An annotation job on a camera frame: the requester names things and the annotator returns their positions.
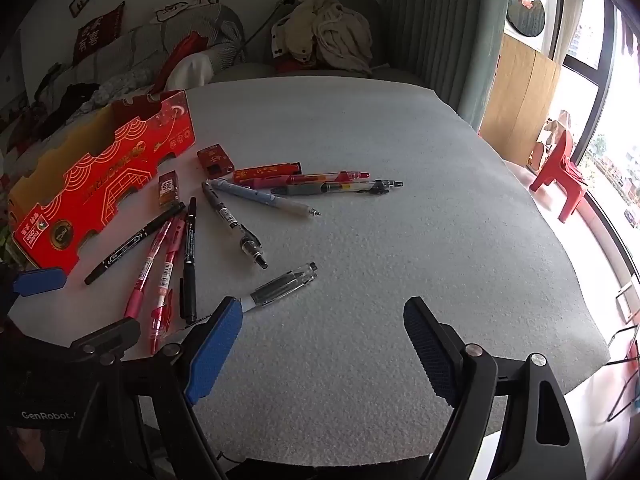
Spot pink red gel pen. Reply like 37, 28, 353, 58
124, 218, 176, 318

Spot black marker pen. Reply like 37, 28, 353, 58
180, 196, 198, 325
84, 202, 186, 285

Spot clear black gel pen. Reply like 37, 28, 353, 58
241, 262, 318, 313

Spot dark grey gel pen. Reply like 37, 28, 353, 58
202, 181, 268, 269

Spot mahjong pattern lighter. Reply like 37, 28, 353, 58
157, 170, 179, 207

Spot light blue pen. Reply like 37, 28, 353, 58
205, 179, 320, 217

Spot red lighter gold characters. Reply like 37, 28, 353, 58
196, 144, 234, 179

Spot slim red lighter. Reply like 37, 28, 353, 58
232, 162, 302, 183

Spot red patterned gel pen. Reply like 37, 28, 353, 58
247, 170, 370, 190

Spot red cardboard fruit box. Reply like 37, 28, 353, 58
8, 90, 195, 273

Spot red plastic chair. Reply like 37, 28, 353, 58
529, 130, 587, 223

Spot dark red embroidered cushion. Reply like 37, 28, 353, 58
73, 2, 126, 66

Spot grey covered sofa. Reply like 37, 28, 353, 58
1, 2, 244, 156

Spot bright red cushion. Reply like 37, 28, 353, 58
150, 32, 207, 94

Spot green armchair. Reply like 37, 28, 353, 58
213, 0, 424, 87

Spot beige clothes pile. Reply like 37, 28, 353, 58
270, 0, 373, 75

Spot green curtain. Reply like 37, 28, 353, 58
382, 0, 508, 129

